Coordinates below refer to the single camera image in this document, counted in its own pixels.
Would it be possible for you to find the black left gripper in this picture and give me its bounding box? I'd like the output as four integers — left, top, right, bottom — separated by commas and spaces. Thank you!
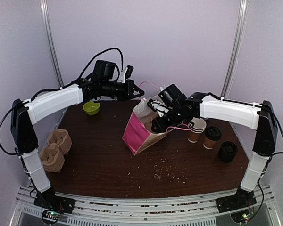
101, 79, 145, 101

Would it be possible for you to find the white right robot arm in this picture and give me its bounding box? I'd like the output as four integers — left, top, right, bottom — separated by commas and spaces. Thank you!
147, 84, 278, 208

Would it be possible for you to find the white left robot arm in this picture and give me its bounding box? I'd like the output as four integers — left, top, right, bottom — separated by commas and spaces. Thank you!
11, 60, 144, 209

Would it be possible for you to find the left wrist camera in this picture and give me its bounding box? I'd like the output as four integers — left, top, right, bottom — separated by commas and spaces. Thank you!
117, 65, 134, 83

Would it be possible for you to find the aluminium frame post right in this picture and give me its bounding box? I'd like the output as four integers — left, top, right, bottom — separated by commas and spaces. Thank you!
221, 0, 249, 97

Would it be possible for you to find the black cup lid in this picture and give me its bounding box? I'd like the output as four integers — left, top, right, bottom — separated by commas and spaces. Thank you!
205, 126, 222, 141

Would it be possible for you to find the stack of pulp cup carriers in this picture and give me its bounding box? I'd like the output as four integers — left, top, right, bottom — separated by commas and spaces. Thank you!
40, 129, 72, 173

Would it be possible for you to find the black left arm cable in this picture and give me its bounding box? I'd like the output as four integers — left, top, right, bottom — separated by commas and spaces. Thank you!
0, 47, 125, 156

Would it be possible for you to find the stack of brown paper cups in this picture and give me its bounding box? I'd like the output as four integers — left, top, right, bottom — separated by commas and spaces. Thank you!
187, 118, 207, 143

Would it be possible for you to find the white pink paper bag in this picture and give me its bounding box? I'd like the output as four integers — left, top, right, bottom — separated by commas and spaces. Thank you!
122, 81, 194, 156

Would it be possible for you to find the aluminium frame post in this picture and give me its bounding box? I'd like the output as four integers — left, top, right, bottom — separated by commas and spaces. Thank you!
221, 0, 249, 97
40, 0, 64, 87

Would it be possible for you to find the green plastic bowl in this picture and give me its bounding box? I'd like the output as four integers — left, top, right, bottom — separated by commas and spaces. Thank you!
83, 101, 100, 115

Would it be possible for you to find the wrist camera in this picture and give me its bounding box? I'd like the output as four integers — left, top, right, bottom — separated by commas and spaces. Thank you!
147, 99, 170, 118
117, 65, 134, 83

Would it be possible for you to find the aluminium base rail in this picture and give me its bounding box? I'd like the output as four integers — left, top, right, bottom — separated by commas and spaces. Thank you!
8, 186, 282, 226

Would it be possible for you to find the single brown paper cup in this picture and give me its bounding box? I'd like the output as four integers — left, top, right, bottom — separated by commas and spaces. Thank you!
203, 136, 217, 150

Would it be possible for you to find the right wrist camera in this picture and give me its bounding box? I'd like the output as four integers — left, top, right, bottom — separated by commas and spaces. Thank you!
147, 99, 170, 118

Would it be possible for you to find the stack of black cup lids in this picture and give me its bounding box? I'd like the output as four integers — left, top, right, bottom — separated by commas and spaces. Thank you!
218, 141, 238, 163

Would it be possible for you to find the aluminium frame post left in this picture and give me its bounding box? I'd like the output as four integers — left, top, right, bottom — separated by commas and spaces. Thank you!
40, 0, 64, 87

